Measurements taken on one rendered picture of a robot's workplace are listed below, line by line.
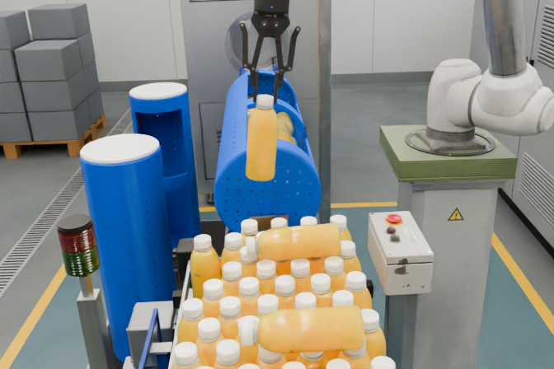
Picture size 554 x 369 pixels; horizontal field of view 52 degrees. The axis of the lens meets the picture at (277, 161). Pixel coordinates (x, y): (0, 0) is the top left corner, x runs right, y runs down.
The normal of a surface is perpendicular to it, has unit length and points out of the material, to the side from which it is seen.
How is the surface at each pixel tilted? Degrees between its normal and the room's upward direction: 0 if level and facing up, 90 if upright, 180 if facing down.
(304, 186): 90
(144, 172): 90
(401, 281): 90
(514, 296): 0
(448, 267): 90
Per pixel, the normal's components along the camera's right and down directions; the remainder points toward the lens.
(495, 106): -0.71, 0.53
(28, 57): -0.03, 0.38
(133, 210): 0.37, 0.34
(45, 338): -0.04, -0.92
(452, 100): -0.71, 0.22
